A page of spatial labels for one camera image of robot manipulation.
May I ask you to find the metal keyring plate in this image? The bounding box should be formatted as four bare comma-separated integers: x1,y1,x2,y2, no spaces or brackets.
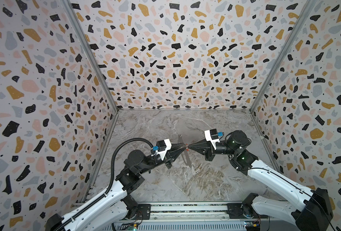
178,134,192,167

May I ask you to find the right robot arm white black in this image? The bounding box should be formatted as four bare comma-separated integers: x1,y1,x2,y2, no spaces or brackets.
188,129,333,231

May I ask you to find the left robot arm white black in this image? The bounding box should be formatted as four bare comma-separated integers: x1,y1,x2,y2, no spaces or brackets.
45,138,187,231

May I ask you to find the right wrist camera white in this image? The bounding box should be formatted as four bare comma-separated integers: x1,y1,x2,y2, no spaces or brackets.
204,129,224,150

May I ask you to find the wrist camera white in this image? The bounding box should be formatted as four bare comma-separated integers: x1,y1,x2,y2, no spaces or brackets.
204,129,224,150
151,139,172,161

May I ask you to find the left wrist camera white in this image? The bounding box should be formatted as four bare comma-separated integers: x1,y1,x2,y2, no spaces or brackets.
151,139,172,161

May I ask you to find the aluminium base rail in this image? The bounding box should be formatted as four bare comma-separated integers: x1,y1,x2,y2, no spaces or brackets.
70,201,275,224

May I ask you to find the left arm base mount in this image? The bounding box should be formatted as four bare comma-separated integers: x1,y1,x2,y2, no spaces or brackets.
119,195,151,220

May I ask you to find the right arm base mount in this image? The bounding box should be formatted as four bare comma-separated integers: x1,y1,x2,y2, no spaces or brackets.
226,193,268,219

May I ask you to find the perforated cable tray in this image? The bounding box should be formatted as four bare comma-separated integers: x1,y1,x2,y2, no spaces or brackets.
115,221,247,231

